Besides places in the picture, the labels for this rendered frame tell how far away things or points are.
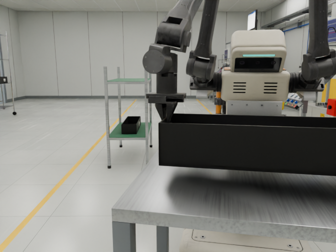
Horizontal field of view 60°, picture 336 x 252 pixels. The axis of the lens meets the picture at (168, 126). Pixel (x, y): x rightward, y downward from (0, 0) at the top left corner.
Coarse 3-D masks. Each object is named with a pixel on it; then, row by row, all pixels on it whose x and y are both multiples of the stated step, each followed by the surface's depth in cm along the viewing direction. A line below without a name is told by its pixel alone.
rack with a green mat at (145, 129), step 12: (144, 72) 301; (144, 84) 303; (120, 108) 396; (108, 120) 311; (120, 120) 398; (108, 132) 312; (120, 132) 337; (144, 132) 337; (108, 144) 315; (120, 144) 405; (108, 156) 318
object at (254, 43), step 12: (240, 36) 117; (252, 36) 116; (264, 36) 115; (276, 36) 114; (240, 48) 113; (252, 48) 112; (264, 48) 111; (276, 48) 110; (240, 60) 116; (252, 60) 116; (264, 60) 115; (276, 60) 114
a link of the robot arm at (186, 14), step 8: (184, 0) 79; (192, 0) 79; (200, 0) 84; (176, 8) 78; (184, 8) 78; (192, 8) 79; (168, 16) 76; (176, 16) 76; (184, 16) 76; (192, 16) 81; (160, 24) 75; (168, 24) 75; (176, 24) 75; (184, 24) 74; (160, 32) 75; (168, 32) 74; (176, 32) 73; (160, 40) 76; (168, 40) 75; (176, 40) 74
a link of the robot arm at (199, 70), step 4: (196, 60) 114; (200, 60) 114; (204, 60) 113; (208, 60) 113; (196, 64) 113; (200, 64) 113; (204, 64) 113; (196, 68) 114; (200, 68) 113; (204, 68) 112; (192, 72) 115; (196, 72) 114; (200, 72) 114; (204, 72) 113; (196, 76) 117; (200, 76) 116; (204, 76) 114; (204, 80) 116
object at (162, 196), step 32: (128, 192) 68; (160, 192) 68; (192, 192) 68; (224, 192) 68; (256, 192) 68; (288, 192) 68; (320, 192) 68; (128, 224) 60; (160, 224) 59; (192, 224) 58; (224, 224) 56; (256, 224) 55; (288, 224) 54; (320, 224) 54
